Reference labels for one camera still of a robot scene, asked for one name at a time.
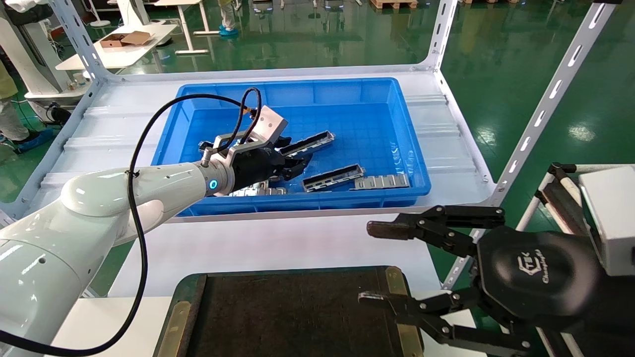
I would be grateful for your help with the blue plastic bin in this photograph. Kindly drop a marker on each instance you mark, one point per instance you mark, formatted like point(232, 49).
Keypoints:
point(357, 129)

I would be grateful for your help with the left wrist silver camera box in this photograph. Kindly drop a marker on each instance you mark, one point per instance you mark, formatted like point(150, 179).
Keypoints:
point(265, 126)

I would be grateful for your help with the person with blue shoe covers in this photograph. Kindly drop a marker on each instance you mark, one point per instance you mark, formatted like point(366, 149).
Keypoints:
point(12, 119)

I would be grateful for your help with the white desk with T legs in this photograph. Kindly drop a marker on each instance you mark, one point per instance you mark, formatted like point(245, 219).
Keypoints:
point(188, 25)

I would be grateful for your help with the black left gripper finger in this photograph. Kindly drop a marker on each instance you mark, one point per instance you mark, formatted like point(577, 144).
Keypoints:
point(284, 144)
point(297, 166)

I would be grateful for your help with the white machine column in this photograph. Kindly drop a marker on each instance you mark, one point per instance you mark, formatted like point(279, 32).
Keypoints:
point(30, 49)

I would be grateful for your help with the right wrist grey camera box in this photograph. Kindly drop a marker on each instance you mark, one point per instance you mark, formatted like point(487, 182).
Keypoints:
point(612, 218)

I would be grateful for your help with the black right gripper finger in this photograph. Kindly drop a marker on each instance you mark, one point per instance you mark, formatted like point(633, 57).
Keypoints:
point(436, 225)
point(426, 315)

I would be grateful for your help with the white perforated metal shelf rack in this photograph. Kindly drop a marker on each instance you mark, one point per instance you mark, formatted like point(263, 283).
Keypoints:
point(446, 129)

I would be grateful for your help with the open flat cardboard box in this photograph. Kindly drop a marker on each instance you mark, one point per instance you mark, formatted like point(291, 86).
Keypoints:
point(126, 38)

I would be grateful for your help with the silver slotted metal bracket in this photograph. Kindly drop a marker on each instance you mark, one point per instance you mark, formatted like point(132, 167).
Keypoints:
point(255, 187)
point(263, 192)
point(382, 182)

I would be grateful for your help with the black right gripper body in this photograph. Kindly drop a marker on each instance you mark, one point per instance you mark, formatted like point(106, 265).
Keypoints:
point(540, 270)

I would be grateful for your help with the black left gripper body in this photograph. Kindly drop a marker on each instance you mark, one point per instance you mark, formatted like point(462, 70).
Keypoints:
point(255, 168)

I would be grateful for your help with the white round base stand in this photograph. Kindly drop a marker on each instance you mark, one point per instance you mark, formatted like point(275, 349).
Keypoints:
point(99, 20)

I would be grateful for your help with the walking person blue shoe covers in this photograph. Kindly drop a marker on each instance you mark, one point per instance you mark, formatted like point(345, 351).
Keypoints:
point(228, 20)

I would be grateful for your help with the wooden pallet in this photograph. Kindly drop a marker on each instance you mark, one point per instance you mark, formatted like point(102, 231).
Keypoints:
point(392, 4)

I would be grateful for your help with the black container with brass edges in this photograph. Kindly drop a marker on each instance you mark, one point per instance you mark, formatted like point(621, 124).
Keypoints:
point(287, 317)

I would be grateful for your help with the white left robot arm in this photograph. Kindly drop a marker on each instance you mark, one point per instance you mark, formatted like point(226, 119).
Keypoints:
point(99, 208)

